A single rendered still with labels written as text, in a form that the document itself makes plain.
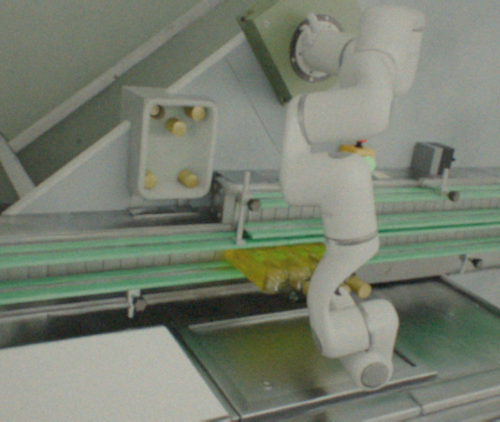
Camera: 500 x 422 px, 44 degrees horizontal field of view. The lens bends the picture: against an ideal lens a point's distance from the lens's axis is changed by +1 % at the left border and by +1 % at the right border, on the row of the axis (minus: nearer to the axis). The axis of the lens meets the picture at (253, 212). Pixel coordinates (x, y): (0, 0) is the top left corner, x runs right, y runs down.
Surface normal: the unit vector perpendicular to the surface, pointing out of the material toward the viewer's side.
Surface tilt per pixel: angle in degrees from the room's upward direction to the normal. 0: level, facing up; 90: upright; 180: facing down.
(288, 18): 1
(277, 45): 1
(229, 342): 90
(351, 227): 32
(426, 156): 90
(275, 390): 90
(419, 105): 0
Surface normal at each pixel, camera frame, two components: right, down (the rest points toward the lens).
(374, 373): 0.23, 0.34
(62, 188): 0.47, 0.34
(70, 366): 0.13, -0.94
